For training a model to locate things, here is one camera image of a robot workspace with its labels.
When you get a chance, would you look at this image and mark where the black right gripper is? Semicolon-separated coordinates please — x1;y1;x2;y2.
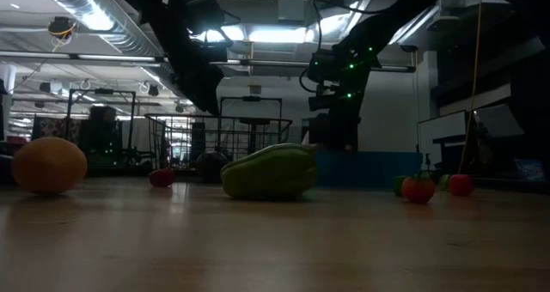
309;83;366;152

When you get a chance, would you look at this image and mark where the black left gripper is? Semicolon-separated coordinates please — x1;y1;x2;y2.
165;25;233;116

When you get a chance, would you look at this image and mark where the round dark eggplant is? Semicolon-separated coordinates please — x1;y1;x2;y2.
195;150;231;185

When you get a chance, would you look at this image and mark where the green bell pepper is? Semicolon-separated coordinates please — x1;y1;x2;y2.
219;142;318;200

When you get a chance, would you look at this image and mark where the small red tomato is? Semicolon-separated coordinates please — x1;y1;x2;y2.
400;173;437;205
448;173;475;198

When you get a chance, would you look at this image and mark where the small red vegetable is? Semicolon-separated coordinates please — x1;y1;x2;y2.
148;167;175;189

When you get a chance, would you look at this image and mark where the orange yellow mango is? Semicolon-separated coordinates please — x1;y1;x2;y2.
11;136;89;194

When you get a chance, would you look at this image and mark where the blue tray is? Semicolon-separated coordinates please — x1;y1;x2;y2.
315;150;425;189

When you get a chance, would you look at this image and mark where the bright ceiling light panel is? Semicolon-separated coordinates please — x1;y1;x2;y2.
191;24;309;45

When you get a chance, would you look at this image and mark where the white board desk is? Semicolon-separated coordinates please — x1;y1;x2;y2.
416;103;525;173

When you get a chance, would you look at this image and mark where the grey ceiling box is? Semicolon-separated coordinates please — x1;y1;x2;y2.
278;0;307;23

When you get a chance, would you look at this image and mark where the blue screen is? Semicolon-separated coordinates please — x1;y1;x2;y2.
513;158;547;184

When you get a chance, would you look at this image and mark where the black rig frame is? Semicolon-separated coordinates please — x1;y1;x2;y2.
218;95;284;155
67;88;137;164

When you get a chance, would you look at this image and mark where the metal wire basket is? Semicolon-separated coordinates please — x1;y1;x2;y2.
144;113;294;173

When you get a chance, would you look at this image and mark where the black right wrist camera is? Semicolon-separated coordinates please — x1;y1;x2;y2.
306;48;345;85

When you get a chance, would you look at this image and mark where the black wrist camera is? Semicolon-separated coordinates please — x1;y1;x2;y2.
184;0;228;35
306;48;345;85

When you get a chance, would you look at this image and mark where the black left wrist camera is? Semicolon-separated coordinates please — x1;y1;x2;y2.
184;0;228;35

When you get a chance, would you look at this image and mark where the grey horizontal rail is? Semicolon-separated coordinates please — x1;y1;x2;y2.
2;50;416;73

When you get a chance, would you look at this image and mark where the silver ventilation duct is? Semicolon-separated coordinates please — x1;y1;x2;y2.
32;0;173;57

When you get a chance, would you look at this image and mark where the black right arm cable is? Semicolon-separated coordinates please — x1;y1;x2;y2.
299;0;323;94

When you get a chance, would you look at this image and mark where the yellow cable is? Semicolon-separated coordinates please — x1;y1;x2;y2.
456;2;483;176

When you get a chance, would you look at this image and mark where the hanging black yellow cable reel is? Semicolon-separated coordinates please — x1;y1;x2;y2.
46;15;78;42

